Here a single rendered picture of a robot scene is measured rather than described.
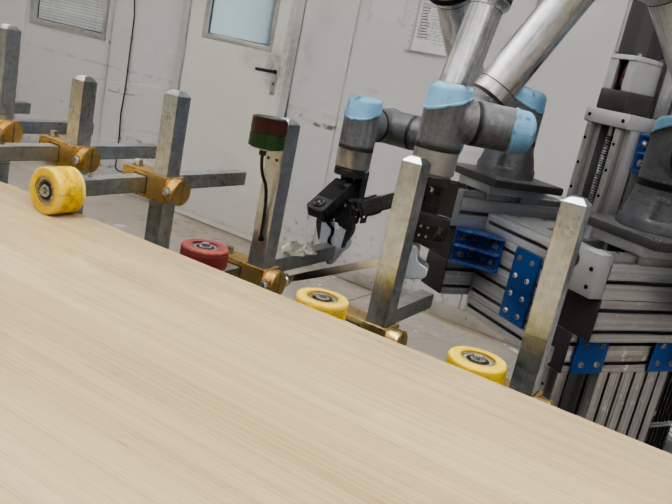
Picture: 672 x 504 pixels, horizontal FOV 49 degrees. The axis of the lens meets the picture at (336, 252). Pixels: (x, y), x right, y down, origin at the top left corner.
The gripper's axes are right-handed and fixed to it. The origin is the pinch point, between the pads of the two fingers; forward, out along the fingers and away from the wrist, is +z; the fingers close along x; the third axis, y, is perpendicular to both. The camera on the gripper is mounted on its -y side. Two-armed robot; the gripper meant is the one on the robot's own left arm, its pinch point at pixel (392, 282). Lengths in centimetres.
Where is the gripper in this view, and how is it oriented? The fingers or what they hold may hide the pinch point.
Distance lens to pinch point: 131.4
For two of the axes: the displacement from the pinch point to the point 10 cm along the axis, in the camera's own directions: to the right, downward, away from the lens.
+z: -2.0, 9.5, 2.5
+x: 2.0, -2.1, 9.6
